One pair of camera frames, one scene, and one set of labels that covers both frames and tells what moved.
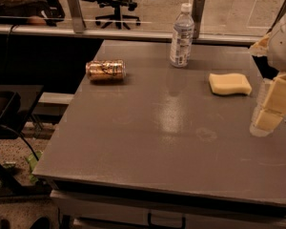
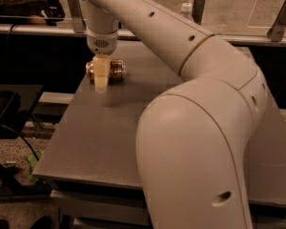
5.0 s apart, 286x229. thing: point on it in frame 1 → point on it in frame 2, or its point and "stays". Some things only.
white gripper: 283,50 → 102,44
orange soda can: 106,70 stays
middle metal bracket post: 197,10 stays
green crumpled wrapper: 32,161 stays
